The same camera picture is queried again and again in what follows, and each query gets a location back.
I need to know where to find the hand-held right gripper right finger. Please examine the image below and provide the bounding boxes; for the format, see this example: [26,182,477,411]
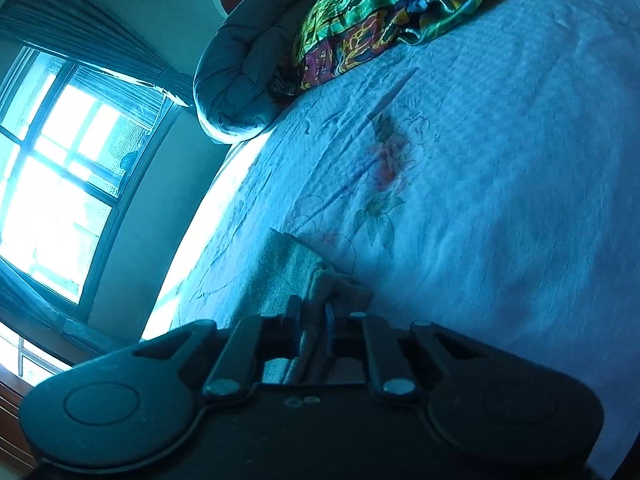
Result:
[325,303,482,404]

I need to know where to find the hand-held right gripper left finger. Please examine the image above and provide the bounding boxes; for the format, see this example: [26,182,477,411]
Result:
[132,295,303,402]

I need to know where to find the grey-green pants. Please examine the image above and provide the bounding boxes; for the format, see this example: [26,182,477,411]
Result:
[227,228,373,386]

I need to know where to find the bed with floral sheet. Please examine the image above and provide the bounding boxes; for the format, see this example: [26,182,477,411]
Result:
[142,0,640,480]

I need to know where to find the blue window curtain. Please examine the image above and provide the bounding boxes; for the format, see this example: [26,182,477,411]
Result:
[0,0,197,109]
[0,270,108,361]

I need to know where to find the rolled grey quilt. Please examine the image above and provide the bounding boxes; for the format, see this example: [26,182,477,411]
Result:
[193,0,321,142]

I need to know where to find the large bedroom window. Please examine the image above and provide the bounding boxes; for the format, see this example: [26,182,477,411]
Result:
[0,45,182,307]

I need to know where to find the colourful printed blanket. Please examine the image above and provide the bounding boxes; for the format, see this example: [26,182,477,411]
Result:
[272,0,531,97]

